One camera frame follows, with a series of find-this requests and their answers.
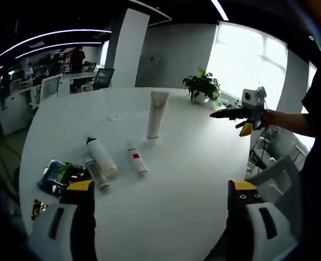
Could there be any gold foil packet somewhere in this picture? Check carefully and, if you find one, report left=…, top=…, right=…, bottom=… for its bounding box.
left=30, top=199, right=48, bottom=221

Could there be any potted green plant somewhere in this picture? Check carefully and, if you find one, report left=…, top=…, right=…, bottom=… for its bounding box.
left=182, top=67, right=221, bottom=104

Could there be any black green sachet packet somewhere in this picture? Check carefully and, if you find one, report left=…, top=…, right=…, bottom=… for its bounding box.
left=54, top=163, right=92, bottom=200

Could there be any slim red-label skincare bottle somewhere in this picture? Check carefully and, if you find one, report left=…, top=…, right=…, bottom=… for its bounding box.
left=127, top=141, right=148, bottom=178

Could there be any person in black shirt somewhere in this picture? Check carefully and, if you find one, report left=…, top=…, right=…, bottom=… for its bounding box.
left=295, top=57, right=321, bottom=245

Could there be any long light strip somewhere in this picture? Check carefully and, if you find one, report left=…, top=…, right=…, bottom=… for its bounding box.
left=15, top=41, right=104, bottom=59
left=0, top=29, right=112, bottom=59
left=210, top=0, right=229, bottom=21

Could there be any thin black cable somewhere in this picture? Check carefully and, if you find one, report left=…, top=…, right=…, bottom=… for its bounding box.
left=259, top=125, right=268, bottom=171

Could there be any white skincare pump bottle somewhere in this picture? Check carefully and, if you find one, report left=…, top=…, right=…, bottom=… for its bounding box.
left=85, top=135, right=118, bottom=179

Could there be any white mesh office chair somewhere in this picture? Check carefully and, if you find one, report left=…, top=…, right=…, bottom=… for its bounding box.
left=39, top=73, right=64, bottom=103

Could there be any person's right hand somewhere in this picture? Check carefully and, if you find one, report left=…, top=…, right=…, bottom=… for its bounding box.
left=262, top=108, right=276, bottom=127

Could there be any small clear skincare bottle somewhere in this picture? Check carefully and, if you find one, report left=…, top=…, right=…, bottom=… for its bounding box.
left=84, top=159, right=111, bottom=191

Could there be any white socket panel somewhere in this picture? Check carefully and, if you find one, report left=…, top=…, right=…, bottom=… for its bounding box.
left=107, top=113, right=150, bottom=122

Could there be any large window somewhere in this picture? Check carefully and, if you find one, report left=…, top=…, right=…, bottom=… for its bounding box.
left=205, top=21, right=289, bottom=109

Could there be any dark mesh office chair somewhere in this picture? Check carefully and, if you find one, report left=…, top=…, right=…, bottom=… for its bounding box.
left=92, top=67, right=116, bottom=90

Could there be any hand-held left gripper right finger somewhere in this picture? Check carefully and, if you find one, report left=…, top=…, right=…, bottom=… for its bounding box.
left=223, top=179, right=299, bottom=261

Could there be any white skincare tube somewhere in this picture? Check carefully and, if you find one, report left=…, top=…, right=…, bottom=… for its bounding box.
left=146, top=91, right=170, bottom=146

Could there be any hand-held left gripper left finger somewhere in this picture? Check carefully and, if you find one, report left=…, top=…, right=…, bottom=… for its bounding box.
left=31, top=179, right=98, bottom=261

